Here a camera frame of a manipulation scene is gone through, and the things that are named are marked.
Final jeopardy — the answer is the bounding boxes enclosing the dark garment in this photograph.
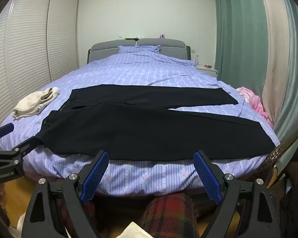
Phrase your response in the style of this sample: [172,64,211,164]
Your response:
[279,161,298,238]

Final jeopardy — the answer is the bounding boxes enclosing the brown wicker chair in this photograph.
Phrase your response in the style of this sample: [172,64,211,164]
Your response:
[264,129,298,189]

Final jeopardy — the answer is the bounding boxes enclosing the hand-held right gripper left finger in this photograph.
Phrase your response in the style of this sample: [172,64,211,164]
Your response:
[22,150,110,238]

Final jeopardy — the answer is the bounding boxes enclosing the white paper sheet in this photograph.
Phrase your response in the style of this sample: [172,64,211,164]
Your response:
[119,222,157,238]

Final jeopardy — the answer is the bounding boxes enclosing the purple floral striped duvet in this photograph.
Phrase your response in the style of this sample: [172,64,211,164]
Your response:
[0,46,281,196]

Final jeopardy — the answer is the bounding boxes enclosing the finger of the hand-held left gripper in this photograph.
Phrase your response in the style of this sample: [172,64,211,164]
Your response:
[0,123,15,151]
[13,134,44,158]

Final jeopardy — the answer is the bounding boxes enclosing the grey upholstered headboard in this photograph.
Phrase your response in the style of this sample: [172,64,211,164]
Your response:
[86,38,191,65]

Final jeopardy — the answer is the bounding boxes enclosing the pink crumpled blanket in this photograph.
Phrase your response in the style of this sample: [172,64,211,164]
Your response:
[236,87,274,127]

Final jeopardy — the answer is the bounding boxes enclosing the white louvered wardrobe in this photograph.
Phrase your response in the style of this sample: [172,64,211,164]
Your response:
[0,0,80,129]

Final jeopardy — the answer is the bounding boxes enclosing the beige curtain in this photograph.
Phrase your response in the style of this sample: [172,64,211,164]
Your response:
[257,0,298,129]

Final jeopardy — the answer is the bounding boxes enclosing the red plaid cloth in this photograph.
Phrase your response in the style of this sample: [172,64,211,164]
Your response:
[136,193,197,238]

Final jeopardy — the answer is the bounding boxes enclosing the black pants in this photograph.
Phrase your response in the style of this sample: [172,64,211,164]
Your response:
[37,84,264,161]

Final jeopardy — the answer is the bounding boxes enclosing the green curtain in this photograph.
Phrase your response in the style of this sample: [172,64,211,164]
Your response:
[214,0,298,144]

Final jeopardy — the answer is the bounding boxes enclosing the cream folded garment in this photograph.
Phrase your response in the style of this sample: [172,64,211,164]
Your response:
[12,87,60,119]

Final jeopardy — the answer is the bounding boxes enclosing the purple striped pillow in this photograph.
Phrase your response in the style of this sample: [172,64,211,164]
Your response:
[117,45,161,54]

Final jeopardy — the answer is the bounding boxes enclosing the white nightstand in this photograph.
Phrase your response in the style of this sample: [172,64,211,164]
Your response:
[196,64,218,78]

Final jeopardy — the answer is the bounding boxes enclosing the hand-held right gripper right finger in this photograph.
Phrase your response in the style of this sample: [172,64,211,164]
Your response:
[193,150,281,238]

